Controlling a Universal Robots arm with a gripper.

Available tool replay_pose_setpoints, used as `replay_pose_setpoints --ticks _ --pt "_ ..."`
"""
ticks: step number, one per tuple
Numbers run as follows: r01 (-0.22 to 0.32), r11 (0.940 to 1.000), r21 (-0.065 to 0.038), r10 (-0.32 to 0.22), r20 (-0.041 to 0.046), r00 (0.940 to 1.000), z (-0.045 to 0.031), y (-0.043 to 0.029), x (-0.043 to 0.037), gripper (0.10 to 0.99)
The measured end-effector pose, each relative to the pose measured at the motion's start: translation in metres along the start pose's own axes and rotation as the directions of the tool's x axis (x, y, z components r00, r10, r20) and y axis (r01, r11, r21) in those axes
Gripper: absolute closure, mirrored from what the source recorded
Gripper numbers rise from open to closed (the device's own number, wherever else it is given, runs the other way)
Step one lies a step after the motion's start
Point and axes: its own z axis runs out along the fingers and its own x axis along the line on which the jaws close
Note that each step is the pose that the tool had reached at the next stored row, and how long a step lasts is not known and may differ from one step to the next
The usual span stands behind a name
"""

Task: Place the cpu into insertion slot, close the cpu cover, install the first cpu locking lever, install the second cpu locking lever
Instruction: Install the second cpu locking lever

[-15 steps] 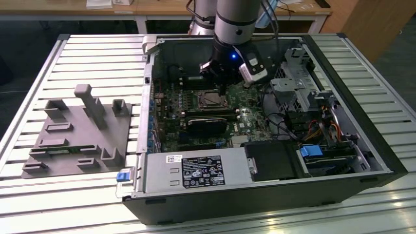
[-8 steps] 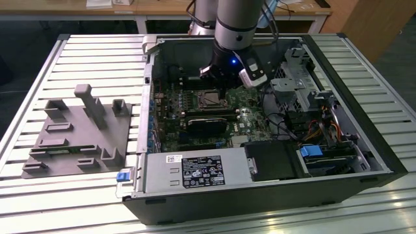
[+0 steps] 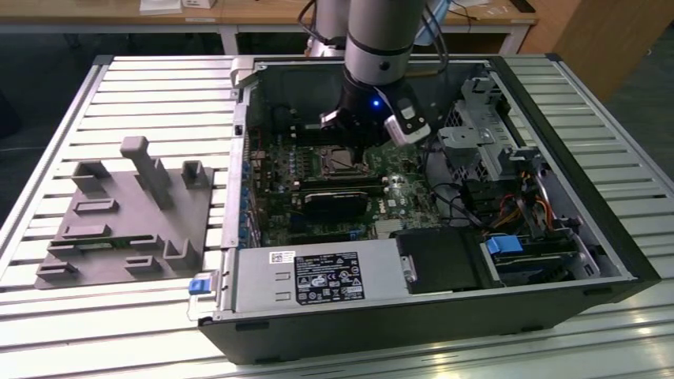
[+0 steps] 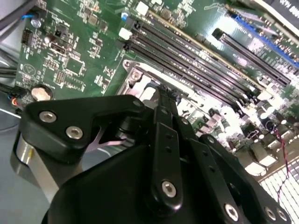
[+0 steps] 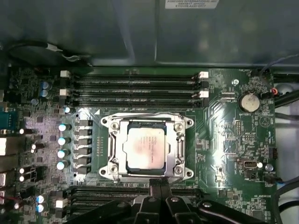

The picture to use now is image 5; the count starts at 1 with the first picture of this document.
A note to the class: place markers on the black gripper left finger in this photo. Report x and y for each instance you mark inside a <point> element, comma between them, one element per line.
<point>147,210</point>

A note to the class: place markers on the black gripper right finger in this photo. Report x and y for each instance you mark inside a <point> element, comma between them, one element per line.
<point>177,210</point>

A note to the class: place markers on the silver square CPU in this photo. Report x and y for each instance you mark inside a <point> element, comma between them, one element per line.
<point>146,149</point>

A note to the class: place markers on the metal socket cover frame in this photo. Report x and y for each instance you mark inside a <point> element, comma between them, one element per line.
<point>123,131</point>

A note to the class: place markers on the black RAM slot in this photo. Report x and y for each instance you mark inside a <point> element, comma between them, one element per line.
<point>93,202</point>
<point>105,190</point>
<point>140,93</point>
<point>140,102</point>
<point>140,85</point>
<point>88,212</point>
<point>140,76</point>

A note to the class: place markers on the metal CPU socket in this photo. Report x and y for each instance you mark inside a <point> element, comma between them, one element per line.
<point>106,122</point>

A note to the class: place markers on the green motherboard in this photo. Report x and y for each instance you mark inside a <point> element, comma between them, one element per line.
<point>210,140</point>

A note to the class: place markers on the internal USB port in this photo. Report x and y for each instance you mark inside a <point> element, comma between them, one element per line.
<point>250,164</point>

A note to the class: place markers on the small cylindrical capacitor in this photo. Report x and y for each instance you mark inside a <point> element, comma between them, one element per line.
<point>61,154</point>
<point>62,127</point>
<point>34,101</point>
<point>39,207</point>
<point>60,165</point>
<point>45,85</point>
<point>39,199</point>
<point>66,109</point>
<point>44,93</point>
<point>61,141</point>
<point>269,167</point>

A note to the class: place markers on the silver coin battery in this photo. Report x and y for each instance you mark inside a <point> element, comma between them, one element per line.
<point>248,101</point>

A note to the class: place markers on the silver rear port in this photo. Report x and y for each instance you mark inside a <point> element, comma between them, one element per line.
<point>5,146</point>

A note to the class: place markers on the blue rear port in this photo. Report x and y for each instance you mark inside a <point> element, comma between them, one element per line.
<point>8,120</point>

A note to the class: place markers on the black open PC case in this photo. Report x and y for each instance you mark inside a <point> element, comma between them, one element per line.
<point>93,28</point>

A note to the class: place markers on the white label sticker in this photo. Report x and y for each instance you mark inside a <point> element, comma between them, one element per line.
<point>191,3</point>

